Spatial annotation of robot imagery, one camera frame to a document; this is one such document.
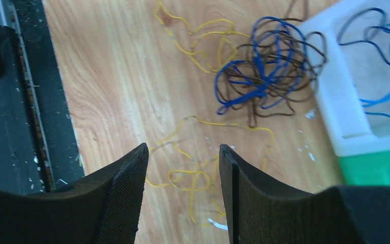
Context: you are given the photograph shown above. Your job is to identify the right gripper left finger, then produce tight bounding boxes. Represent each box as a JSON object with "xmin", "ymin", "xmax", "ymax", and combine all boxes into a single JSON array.
[{"xmin": 0, "ymin": 143, "xmax": 149, "ymax": 243}]

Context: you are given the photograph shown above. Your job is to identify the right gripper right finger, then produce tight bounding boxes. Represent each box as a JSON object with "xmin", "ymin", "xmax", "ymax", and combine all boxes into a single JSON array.
[{"xmin": 219, "ymin": 144, "xmax": 390, "ymax": 243}]

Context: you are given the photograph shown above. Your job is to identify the wire bundle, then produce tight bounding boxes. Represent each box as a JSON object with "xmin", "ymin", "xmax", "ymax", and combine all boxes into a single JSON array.
[{"xmin": 214, "ymin": 0, "xmax": 328, "ymax": 129}]

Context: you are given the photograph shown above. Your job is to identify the green plastic bin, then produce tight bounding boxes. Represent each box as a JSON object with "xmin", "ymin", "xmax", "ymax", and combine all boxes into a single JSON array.
[{"xmin": 339, "ymin": 151, "xmax": 390, "ymax": 186}]

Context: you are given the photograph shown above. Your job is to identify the white plastic bin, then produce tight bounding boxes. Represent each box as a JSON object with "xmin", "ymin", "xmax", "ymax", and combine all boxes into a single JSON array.
[{"xmin": 299, "ymin": 1, "xmax": 390, "ymax": 157}]

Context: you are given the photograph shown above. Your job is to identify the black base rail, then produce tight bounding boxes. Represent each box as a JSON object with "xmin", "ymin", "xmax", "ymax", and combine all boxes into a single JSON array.
[{"xmin": 0, "ymin": 1, "xmax": 84, "ymax": 195}]

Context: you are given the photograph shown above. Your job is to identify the sorted wires in bin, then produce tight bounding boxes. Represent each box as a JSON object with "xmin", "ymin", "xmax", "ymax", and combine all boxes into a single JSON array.
[{"xmin": 336, "ymin": 7, "xmax": 390, "ymax": 123}]

